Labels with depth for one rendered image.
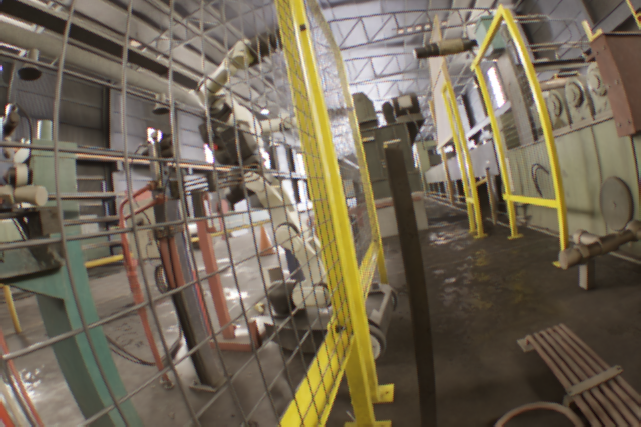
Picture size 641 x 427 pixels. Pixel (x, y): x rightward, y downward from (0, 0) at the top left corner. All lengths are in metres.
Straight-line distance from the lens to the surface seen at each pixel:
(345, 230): 0.89
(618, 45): 2.05
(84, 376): 1.00
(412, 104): 5.73
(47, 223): 0.94
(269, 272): 2.46
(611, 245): 1.86
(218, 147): 1.66
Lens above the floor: 0.75
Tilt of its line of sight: 3 degrees up
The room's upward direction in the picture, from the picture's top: 11 degrees counter-clockwise
